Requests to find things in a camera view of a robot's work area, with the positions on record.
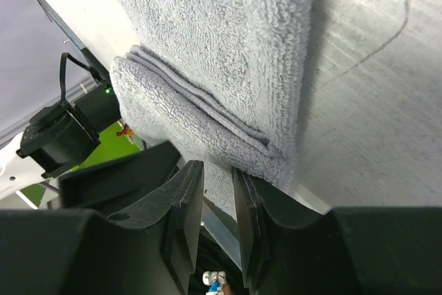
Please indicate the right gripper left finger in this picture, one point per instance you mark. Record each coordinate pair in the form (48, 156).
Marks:
(150, 247)

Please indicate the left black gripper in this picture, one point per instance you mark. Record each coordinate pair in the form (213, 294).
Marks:
(112, 186)

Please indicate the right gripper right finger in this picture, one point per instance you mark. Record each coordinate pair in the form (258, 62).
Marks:
(287, 248)

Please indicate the grey towel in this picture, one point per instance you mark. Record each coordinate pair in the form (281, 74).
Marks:
(220, 80)

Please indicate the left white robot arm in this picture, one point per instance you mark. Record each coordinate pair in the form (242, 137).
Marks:
(59, 140)

